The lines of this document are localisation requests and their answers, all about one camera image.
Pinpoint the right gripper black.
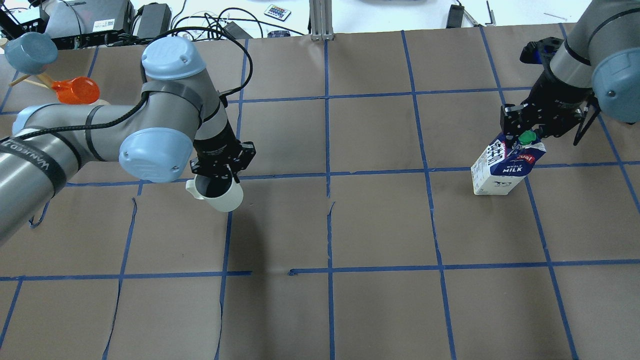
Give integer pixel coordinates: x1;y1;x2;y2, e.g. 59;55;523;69
500;75;601;146

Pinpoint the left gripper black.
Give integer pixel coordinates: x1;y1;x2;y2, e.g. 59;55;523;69
190;125;257;183

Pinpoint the white mug grey inside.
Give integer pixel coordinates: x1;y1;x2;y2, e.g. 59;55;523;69
185;175;244;213

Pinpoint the blue white milk carton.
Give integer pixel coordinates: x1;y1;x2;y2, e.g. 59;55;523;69
470;130;547;196

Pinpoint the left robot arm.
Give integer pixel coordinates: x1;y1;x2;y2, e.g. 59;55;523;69
1;35;257;244

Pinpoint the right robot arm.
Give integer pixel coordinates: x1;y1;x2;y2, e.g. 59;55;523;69
500;0;640;148

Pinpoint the black power adapter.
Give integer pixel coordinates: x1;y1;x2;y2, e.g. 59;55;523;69
445;4;466;29

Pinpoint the black power brick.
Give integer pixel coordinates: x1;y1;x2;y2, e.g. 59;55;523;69
134;3;172;39

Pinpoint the small remote control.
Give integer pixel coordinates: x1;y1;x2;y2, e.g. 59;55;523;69
263;4;291;22

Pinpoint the orange mug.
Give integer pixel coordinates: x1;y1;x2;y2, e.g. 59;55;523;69
51;76;101;105

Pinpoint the brown paper table cover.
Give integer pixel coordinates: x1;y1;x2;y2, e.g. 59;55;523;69
1;23;639;360

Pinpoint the black computer box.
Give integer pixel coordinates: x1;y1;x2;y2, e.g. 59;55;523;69
44;0;134;50

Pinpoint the blue mug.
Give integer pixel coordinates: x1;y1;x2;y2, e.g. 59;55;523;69
4;32;58;75

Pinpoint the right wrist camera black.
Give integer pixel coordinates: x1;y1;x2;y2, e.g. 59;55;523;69
519;37;564;65

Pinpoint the aluminium frame post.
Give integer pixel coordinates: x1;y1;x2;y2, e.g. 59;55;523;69
309;0;335;41

